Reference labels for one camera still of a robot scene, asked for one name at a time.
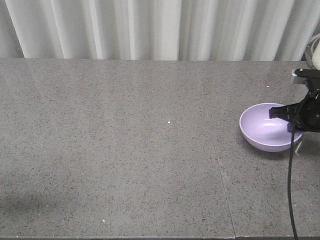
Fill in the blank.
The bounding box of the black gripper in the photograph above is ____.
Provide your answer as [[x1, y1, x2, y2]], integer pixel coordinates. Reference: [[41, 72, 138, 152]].
[[269, 78, 320, 133]]

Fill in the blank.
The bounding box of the purple plastic bowl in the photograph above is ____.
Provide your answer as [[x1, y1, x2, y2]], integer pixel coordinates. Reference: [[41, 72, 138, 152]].
[[239, 103, 292, 153]]

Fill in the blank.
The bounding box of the white curtain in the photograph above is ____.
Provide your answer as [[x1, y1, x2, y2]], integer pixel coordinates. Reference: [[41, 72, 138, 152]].
[[0, 0, 320, 61]]

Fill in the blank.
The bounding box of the black cable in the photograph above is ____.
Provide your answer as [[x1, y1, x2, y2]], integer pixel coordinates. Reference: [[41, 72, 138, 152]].
[[287, 129, 299, 240]]

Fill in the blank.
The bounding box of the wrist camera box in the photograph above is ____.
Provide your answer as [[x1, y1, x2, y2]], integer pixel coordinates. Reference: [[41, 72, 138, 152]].
[[291, 68, 320, 84]]

